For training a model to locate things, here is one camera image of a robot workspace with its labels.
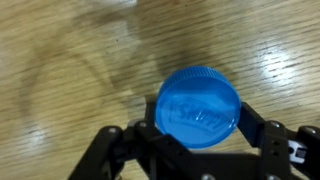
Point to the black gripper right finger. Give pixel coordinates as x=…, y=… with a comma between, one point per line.
x=281, y=148

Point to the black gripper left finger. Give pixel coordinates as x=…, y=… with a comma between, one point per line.
x=161, y=157

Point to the blue plastic jar lid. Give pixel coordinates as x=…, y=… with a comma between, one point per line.
x=198, y=106

